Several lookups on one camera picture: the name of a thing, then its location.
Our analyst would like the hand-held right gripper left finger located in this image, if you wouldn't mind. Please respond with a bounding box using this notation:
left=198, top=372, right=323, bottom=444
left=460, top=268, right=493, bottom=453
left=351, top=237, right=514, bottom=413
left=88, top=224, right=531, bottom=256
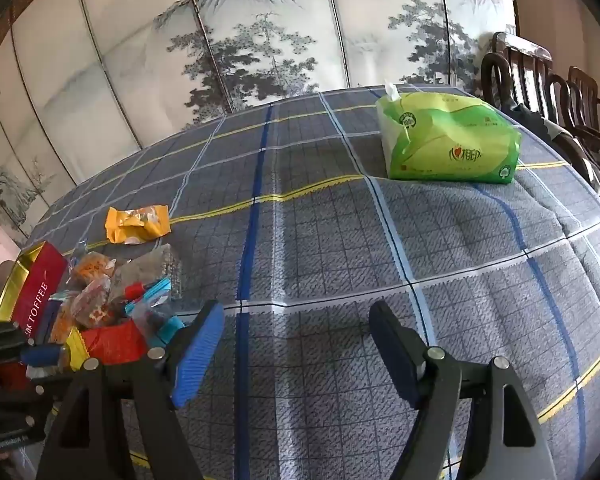
left=36, top=300, right=226, bottom=480

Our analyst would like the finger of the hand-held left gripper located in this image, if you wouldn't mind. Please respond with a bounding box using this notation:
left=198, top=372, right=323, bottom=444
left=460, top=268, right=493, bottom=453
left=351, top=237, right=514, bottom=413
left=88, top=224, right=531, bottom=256
left=0, top=317, right=65, bottom=370
left=0, top=384, right=56, bottom=433

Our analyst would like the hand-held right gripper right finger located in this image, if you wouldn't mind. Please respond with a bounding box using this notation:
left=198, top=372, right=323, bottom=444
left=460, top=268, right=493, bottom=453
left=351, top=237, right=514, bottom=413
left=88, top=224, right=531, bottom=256
left=369, top=301, right=553, bottom=480

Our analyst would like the small red snack packet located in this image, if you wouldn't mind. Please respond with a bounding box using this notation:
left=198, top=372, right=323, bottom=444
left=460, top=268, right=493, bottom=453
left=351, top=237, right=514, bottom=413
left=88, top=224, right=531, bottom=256
left=0, top=362, right=33, bottom=393

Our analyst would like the blue packet with dark ball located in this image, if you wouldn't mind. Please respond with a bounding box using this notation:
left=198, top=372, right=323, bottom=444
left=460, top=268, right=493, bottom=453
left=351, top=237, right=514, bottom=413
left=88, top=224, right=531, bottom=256
left=130, top=304, right=186, bottom=346

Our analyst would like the red and gold tin box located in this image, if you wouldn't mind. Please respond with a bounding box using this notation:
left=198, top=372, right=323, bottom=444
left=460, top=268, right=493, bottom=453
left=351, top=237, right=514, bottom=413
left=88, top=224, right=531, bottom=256
left=0, top=241, right=71, bottom=346

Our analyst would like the grey seed packet red label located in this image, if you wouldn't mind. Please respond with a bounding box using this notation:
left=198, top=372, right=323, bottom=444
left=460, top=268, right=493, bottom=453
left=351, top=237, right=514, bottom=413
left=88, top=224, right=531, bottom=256
left=111, top=244, right=183, bottom=306

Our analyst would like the clear packet of orange snacks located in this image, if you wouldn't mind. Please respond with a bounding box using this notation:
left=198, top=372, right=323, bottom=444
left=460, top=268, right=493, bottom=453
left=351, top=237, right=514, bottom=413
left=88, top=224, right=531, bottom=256
left=70, top=252, right=118, bottom=286

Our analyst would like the yellow snack packet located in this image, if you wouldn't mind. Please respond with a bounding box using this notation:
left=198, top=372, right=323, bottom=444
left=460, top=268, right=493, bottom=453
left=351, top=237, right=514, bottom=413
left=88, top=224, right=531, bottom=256
left=105, top=205, right=172, bottom=245

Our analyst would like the small orange snack packet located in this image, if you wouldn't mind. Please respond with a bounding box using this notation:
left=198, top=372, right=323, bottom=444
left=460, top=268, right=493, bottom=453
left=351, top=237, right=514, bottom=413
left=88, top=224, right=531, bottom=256
left=50, top=300, right=78, bottom=345

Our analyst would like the grey plaid tablecloth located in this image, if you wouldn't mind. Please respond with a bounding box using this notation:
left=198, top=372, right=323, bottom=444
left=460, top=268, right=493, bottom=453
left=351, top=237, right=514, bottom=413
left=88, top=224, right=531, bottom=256
left=27, top=85, right=600, bottom=480

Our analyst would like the green tissue pack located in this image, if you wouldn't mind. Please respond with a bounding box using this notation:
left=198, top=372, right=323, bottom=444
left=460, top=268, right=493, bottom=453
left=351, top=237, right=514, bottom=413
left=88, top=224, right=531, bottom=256
left=376, top=82, right=522, bottom=185

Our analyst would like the dark cloth on chair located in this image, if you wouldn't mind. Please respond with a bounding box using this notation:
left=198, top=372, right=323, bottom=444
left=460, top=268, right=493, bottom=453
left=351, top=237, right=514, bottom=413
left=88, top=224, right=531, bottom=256
left=510, top=102, right=600, bottom=196

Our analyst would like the painted folding screen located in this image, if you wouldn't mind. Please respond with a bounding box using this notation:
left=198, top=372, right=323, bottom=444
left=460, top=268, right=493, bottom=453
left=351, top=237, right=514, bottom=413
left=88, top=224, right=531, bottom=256
left=0, top=0, right=518, bottom=241

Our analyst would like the dark wooden chair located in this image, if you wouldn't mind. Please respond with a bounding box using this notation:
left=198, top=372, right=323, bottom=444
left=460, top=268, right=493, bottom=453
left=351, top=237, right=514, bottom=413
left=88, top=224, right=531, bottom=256
left=550, top=65, right=600, bottom=196
left=481, top=32, right=600, bottom=196

